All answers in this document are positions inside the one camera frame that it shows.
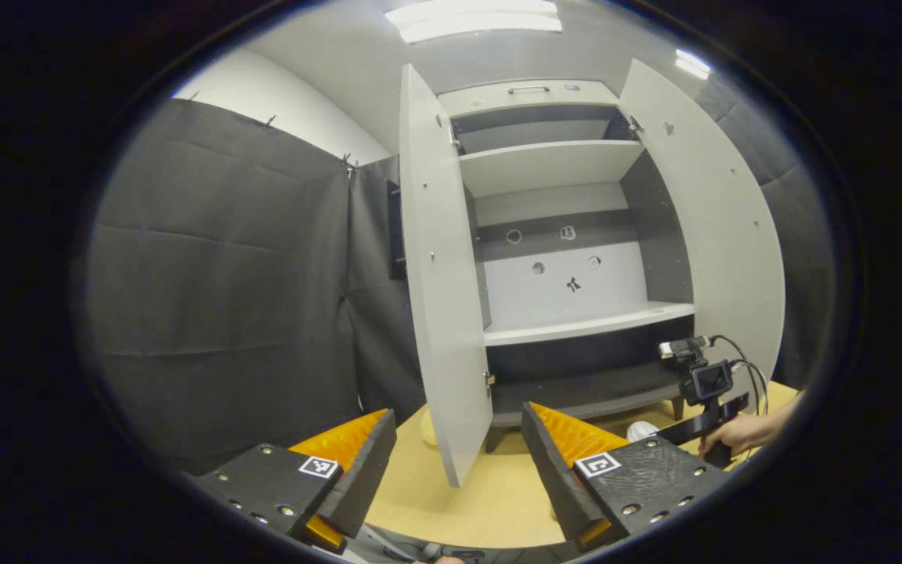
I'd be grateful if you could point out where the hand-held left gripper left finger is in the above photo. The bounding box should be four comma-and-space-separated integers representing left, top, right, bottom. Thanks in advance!
185, 409, 398, 555

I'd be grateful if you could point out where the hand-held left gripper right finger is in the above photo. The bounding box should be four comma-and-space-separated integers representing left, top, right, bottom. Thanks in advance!
521, 402, 730, 553

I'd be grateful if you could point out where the white shoe cabinet door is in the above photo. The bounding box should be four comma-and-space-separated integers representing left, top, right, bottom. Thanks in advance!
618, 59, 787, 385
399, 64, 495, 488

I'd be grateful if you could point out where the white shoe cabinet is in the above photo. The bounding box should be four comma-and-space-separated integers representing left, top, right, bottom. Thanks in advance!
399, 59, 787, 488

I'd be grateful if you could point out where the black backdrop cloth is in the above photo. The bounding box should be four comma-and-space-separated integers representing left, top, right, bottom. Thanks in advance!
83, 78, 835, 471

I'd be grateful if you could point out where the small ceiling light panel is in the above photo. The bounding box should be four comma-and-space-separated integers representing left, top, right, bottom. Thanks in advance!
674, 49, 713, 81

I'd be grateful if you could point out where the large ceiling light panel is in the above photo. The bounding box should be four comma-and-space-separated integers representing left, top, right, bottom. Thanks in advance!
384, 0, 563, 44

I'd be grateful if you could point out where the black cable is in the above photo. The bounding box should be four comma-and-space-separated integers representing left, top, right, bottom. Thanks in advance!
705, 334, 770, 416

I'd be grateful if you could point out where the black door handle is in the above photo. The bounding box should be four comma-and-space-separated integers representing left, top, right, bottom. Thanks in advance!
386, 179, 408, 281

